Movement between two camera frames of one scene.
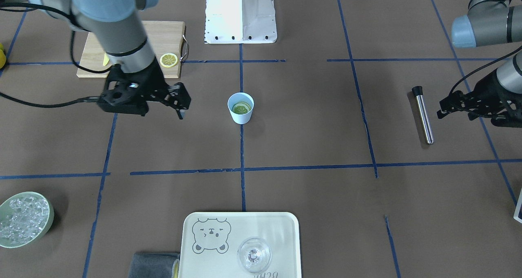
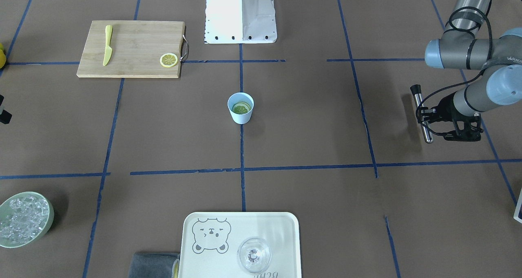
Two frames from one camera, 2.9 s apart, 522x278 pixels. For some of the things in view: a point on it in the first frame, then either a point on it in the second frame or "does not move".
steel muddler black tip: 417,91 does not move
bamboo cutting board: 164,37 does not move
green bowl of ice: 25,217 does not move
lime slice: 240,108 does not move
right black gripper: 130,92 -> 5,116
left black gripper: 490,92 -> 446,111
